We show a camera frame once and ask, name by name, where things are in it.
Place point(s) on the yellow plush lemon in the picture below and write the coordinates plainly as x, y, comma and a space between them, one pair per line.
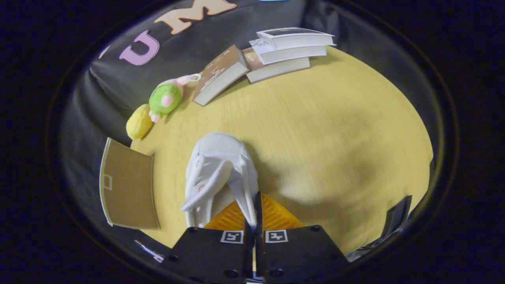
139, 122

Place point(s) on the white book with dark cover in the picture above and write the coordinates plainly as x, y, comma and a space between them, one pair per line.
300, 38

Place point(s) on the thick brown cover book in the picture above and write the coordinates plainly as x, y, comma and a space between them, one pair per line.
217, 71

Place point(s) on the white high-top shoe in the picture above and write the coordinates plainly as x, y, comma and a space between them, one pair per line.
221, 154

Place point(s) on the green and pink plush toy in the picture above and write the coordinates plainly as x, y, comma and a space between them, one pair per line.
163, 98

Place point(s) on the black backdrop cloth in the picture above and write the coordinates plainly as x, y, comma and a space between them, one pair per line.
98, 102

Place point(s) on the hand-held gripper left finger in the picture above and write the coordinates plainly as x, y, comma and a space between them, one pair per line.
217, 256

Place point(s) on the thin brown cover book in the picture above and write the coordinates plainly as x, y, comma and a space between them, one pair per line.
276, 69

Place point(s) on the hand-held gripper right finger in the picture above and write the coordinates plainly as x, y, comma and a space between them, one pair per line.
300, 252

